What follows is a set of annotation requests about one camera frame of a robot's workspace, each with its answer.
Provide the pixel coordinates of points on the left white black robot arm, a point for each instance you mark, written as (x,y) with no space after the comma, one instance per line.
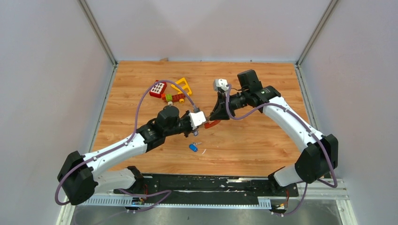
(81,176)

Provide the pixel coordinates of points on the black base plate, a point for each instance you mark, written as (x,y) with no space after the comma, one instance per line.
(173,188)

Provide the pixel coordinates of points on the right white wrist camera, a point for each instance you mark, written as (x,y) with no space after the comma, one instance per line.
(220,85)

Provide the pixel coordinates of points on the white slotted cable duct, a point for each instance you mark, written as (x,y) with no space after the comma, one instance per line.
(129,201)

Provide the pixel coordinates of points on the red toy brick car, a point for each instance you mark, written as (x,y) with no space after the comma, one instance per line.
(176,98)

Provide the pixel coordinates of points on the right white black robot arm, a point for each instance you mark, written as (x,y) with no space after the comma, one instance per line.
(318,152)

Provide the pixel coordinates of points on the red window toy brick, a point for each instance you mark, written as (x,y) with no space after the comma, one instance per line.
(158,89)

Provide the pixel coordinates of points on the yellow triangular toy frame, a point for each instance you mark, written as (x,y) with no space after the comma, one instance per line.
(184,85)

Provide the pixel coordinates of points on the metal keyring holder red handle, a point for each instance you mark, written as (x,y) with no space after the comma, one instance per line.
(206,125)

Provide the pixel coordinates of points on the green toy brick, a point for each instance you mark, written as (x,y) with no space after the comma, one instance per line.
(168,98)

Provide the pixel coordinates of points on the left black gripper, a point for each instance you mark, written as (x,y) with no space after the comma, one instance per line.
(187,116)

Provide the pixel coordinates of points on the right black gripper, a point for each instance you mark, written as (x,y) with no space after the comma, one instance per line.
(220,111)

